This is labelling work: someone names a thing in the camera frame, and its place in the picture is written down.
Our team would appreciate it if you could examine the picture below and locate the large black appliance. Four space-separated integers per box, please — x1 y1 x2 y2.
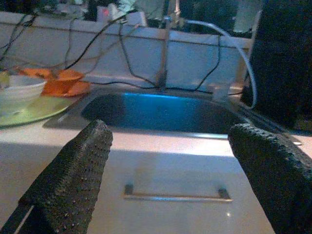
241 0 312 130

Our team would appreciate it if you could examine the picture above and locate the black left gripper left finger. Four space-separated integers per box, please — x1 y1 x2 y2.
0 118 114 234

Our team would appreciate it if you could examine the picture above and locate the black power cable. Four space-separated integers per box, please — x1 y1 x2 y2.
118 23 158 89
168 35 222 92

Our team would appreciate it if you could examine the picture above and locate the light green plate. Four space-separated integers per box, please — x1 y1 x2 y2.
0 96 74 127

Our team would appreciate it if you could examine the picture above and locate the orange plate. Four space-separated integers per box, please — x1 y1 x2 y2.
41 81 91 98

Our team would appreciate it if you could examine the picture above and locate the chrome sink faucet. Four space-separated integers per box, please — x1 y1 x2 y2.
156 14 185 91

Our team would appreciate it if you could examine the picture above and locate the orange bowl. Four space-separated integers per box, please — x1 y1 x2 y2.
19 67 85 95

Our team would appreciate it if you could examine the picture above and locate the white ceramic bowl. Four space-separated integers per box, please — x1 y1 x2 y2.
0 74 47 110

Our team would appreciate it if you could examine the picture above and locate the short steel drawer handle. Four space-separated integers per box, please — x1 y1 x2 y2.
123 184 234 203

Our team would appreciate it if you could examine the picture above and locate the stainless steel kitchen sink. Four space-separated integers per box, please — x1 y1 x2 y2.
43 91 303 147

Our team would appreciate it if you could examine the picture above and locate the white kitchen cabinet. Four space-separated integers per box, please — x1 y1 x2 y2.
0 141 276 234

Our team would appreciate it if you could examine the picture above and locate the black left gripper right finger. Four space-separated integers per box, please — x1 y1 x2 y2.
228 123 312 234

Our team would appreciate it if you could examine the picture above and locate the white flexible water hose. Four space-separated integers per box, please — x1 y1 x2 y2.
185 19 258 109

